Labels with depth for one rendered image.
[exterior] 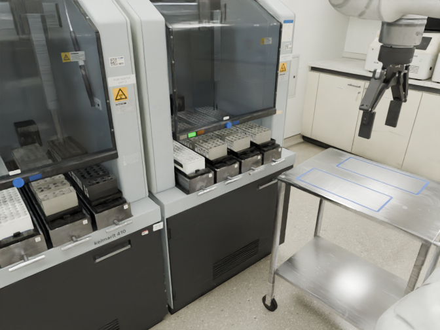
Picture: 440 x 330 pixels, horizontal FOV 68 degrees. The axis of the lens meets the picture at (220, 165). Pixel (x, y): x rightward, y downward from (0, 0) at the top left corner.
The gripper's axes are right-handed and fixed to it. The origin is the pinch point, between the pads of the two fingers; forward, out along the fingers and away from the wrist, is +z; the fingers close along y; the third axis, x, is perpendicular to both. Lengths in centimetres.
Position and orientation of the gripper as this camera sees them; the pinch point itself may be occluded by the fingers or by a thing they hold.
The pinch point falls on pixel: (378, 127)
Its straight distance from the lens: 95.8
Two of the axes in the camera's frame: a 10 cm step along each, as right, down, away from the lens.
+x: -6.3, -3.5, 6.9
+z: -0.1, 8.9, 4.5
